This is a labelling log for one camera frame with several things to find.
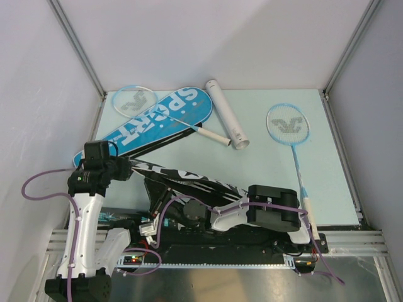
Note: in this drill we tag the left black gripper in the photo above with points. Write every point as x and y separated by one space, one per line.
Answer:
126 168

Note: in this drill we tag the black racket cover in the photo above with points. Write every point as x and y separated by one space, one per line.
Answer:
161 183

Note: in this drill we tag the black shuttlecock tube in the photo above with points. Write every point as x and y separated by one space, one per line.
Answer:
115 219

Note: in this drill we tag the light blue racket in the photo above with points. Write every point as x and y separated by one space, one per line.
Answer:
287 125
137 102

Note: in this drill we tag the white shuttlecock tube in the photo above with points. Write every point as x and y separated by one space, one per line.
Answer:
227 115

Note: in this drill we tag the blue racket cover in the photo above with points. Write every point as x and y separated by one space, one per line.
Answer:
135 138

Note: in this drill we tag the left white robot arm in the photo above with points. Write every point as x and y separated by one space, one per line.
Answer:
85 271

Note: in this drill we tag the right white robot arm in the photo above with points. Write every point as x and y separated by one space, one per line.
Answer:
209 214

